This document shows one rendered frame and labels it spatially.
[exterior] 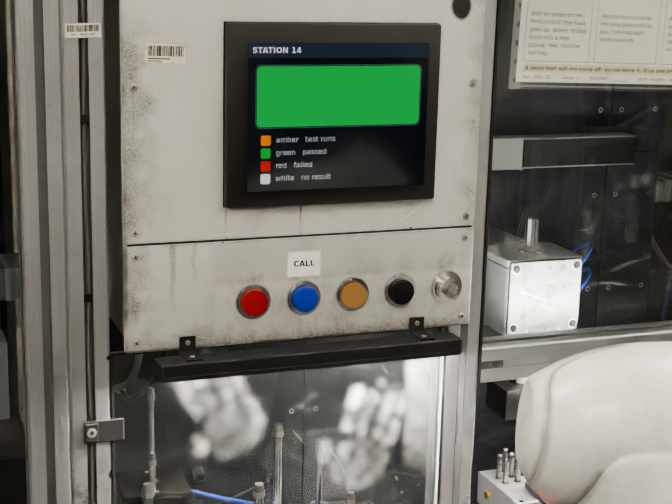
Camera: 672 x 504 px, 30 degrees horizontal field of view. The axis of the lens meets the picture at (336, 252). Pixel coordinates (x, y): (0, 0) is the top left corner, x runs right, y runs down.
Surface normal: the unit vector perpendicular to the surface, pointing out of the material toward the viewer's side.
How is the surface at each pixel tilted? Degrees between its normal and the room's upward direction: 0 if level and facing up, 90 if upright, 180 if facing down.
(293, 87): 90
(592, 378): 34
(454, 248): 90
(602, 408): 54
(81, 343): 90
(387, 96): 90
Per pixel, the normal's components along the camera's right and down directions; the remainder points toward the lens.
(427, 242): 0.35, 0.22
